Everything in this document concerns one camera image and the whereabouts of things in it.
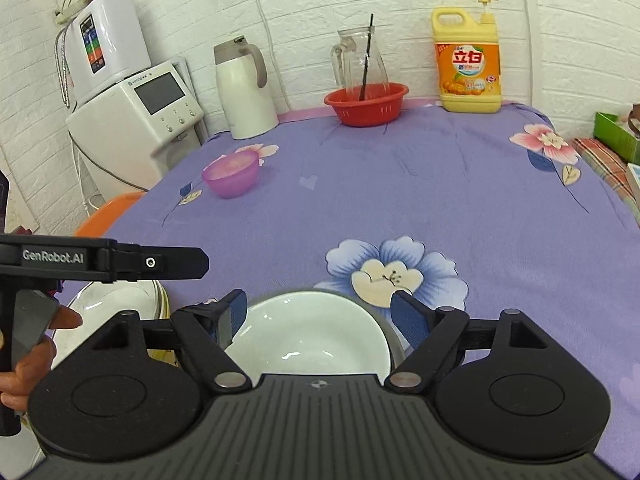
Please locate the purple floral tablecloth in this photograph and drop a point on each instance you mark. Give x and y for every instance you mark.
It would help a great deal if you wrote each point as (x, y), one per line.
(456, 205)

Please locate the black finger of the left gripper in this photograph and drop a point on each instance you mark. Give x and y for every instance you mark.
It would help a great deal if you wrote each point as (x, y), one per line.
(133, 262)

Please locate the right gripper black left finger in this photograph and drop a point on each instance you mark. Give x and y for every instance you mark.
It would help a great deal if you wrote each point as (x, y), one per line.
(134, 387)

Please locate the black stirring stick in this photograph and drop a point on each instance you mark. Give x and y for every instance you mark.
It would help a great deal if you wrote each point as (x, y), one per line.
(366, 60)

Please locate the orange stool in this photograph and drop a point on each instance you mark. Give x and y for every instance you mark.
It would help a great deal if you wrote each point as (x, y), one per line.
(99, 223)

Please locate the white water dispenser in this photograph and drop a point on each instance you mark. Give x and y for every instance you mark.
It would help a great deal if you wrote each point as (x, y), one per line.
(133, 133)

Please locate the white thermos jug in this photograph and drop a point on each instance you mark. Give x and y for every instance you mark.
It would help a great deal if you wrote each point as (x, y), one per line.
(242, 86)

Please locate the green cardboard box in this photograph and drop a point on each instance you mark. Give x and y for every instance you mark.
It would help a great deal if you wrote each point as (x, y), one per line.
(614, 136)

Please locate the person's left hand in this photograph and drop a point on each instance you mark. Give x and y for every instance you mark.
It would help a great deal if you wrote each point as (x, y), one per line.
(17, 386)

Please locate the yellow dish soap bottle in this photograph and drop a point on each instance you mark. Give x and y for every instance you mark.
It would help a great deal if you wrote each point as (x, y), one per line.
(467, 56)

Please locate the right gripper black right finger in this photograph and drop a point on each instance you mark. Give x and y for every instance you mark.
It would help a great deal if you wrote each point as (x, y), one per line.
(504, 387)

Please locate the clear glass pitcher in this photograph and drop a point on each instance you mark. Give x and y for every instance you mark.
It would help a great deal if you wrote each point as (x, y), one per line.
(347, 61)

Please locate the purple plastic bowl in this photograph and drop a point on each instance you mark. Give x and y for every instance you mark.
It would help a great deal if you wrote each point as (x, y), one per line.
(232, 175)

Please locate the white plate stack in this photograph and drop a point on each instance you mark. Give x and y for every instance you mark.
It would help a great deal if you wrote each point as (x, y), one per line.
(96, 303)

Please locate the white water purifier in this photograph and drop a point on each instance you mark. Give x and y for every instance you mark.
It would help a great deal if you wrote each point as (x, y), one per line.
(103, 46)

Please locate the red plastic basket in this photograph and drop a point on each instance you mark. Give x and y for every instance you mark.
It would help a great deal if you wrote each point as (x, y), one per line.
(383, 108)

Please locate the white ceramic cartoon bowl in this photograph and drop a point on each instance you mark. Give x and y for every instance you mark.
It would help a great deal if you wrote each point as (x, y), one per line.
(310, 339)

